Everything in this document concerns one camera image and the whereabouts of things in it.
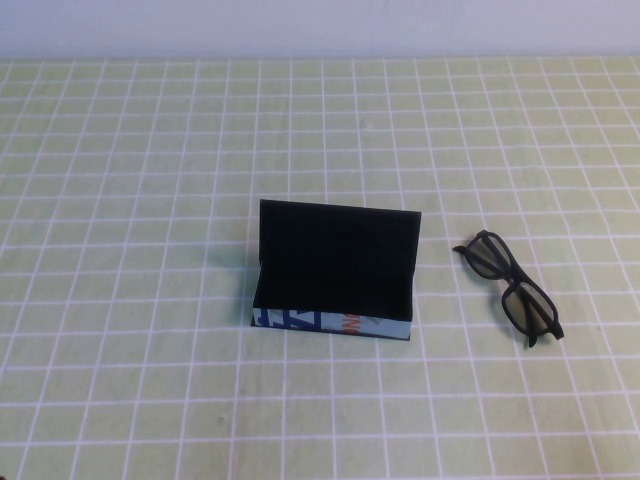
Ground black glasses case box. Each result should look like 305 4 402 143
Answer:
252 198 422 344

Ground black framed glasses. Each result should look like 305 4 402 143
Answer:
452 228 566 350

